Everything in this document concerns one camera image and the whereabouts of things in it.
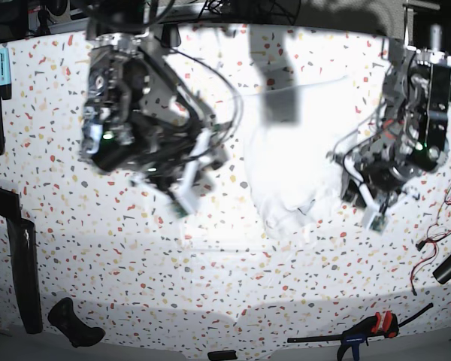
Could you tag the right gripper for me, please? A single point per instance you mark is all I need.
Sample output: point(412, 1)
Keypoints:
point(189, 178)

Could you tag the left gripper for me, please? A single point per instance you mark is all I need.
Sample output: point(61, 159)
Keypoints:
point(356, 191)

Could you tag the white T-shirt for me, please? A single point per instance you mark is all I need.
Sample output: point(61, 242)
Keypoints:
point(289, 135)

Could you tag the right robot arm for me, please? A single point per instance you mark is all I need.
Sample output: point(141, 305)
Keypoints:
point(139, 116)

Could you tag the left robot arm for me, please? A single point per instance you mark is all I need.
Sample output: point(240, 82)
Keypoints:
point(412, 118)

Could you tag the terrazzo patterned table cloth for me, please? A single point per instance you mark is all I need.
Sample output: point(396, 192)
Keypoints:
point(215, 280)

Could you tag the black and orange bar clamp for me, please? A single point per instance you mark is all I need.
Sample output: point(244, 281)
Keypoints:
point(373, 326)

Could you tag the black clip at table edge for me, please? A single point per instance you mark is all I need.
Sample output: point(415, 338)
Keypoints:
point(170, 37)

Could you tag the small black rectangular device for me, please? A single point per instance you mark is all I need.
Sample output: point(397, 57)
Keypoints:
point(222, 355)

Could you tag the light blue highlighter pen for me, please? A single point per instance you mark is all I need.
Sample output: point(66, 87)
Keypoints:
point(5, 74)

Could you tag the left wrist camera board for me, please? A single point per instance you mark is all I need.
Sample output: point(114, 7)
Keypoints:
point(378, 223)

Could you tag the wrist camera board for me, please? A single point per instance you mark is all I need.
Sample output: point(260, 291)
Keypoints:
point(177, 209)
point(378, 223)

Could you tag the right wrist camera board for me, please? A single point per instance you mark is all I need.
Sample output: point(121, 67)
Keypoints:
point(177, 209)

